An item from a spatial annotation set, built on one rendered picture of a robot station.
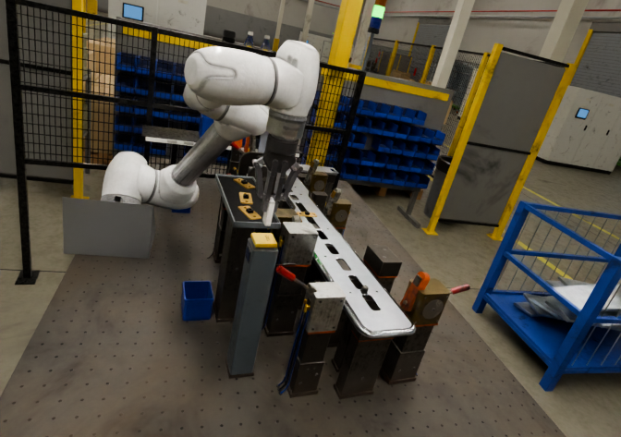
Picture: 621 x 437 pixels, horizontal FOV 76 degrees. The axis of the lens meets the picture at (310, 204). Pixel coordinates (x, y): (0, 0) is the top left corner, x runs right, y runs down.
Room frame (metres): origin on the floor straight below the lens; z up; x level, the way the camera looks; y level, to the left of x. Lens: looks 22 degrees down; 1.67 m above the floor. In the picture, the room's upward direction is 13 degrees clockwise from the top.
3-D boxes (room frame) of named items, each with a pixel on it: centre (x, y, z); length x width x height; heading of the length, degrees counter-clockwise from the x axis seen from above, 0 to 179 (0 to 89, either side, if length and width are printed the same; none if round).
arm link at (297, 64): (0.93, 0.11, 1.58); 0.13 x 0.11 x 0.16; 130
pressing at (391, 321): (1.52, -0.01, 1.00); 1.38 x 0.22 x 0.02; 25
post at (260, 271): (0.95, 0.10, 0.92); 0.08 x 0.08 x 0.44; 25
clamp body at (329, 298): (0.92, -0.08, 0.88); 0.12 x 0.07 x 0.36; 115
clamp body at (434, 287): (1.08, -0.43, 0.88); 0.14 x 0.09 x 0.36; 115
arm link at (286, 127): (0.94, 0.10, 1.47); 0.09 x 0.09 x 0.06
